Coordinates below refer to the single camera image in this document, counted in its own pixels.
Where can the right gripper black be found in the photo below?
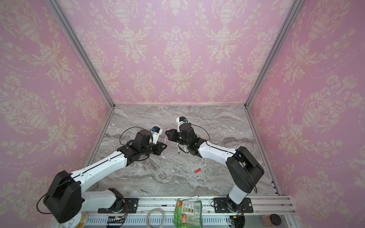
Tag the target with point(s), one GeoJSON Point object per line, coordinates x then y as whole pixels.
{"type": "Point", "coordinates": [174, 134]}

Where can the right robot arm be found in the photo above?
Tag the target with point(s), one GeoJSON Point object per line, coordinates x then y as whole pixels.
{"type": "Point", "coordinates": [244, 169]}

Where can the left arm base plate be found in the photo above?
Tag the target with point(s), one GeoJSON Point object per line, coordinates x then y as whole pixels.
{"type": "Point", "coordinates": [128, 205]}

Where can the green snack bag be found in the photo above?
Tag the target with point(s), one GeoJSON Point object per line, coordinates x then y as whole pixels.
{"type": "Point", "coordinates": [188, 214]}

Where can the aluminium front rail frame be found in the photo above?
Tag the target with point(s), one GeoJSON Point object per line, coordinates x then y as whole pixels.
{"type": "Point", "coordinates": [158, 212]}

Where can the brown jar black lid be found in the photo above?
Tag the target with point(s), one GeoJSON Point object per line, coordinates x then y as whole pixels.
{"type": "Point", "coordinates": [271, 220]}

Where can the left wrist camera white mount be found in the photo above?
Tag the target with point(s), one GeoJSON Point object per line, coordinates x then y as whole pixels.
{"type": "Point", "coordinates": [156, 132]}

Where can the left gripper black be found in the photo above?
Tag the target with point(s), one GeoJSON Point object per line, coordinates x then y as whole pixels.
{"type": "Point", "coordinates": [160, 147]}

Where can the white marker pink tip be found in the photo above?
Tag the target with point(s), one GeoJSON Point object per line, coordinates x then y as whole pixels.
{"type": "Point", "coordinates": [190, 197]}

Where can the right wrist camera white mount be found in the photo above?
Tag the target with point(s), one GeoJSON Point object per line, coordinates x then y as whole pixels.
{"type": "Point", "coordinates": [181, 120]}

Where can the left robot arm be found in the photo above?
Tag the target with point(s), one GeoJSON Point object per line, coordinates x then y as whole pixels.
{"type": "Point", "coordinates": [67, 197]}

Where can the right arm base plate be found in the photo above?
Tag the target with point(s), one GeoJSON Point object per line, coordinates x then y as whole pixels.
{"type": "Point", "coordinates": [226, 205]}

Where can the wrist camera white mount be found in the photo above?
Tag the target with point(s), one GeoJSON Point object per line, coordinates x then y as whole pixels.
{"type": "Point", "coordinates": [156, 132]}
{"type": "Point", "coordinates": [181, 120]}

